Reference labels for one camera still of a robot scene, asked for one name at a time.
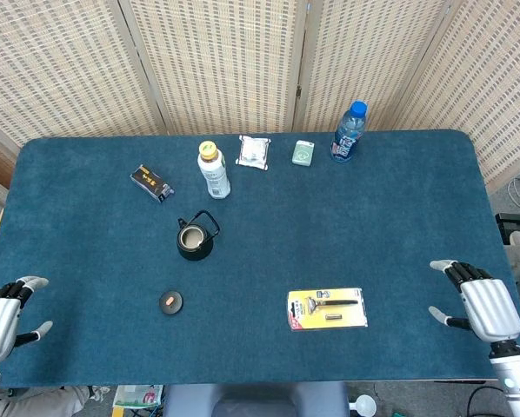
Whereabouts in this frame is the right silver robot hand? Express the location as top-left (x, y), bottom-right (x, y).
top-left (428, 259), bottom-right (520, 344)

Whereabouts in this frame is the black teapot lid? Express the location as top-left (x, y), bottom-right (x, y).
top-left (158, 290), bottom-right (185, 314)

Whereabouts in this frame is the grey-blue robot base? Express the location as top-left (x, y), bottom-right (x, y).
top-left (162, 381), bottom-right (350, 417)

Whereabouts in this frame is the black teapot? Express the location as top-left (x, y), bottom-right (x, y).
top-left (176, 209), bottom-right (222, 262)

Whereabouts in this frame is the black case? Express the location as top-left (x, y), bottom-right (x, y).
top-left (495, 211), bottom-right (520, 244)

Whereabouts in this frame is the grey crumpled cloth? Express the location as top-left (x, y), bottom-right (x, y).
top-left (0, 384), bottom-right (109, 417)

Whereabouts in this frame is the colourful printed bag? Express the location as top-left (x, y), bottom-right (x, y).
top-left (111, 384), bottom-right (164, 409)

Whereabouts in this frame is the white plastic scoop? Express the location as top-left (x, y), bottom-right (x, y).
top-left (349, 394), bottom-right (377, 417)

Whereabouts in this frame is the razor in yellow blister pack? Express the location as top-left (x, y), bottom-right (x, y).
top-left (286, 287), bottom-right (369, 332)

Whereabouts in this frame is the blue table mat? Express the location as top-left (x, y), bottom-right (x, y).
top-left (0, 129), bottom-right (520, 387)

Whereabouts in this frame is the small dark cardboard box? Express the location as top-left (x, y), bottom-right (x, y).
top-left (130, 163), bottom-right (176, 204)

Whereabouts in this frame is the blue sports drink bottle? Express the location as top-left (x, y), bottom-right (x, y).
top-left (330, 100), bottom-right (370, 164)

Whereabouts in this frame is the pale green tissue pack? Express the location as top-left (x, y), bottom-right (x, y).
top-left (291, 139), bottom-right (317, 167)

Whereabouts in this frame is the white bottle with yellow cap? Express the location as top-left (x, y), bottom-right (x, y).
top-left (197, 140), bottom-right (232, 200)

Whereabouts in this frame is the white snack packet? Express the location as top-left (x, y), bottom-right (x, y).
top-left (235, 135), bottom-right (271, 171)

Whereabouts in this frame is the woven bamboo folding screen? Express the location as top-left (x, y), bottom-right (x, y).
top-left (0, 0), bottom-right (520, 195)

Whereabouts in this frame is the black floor cable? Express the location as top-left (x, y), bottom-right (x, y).
top-left (466, 384), bottom-right (520, 417)

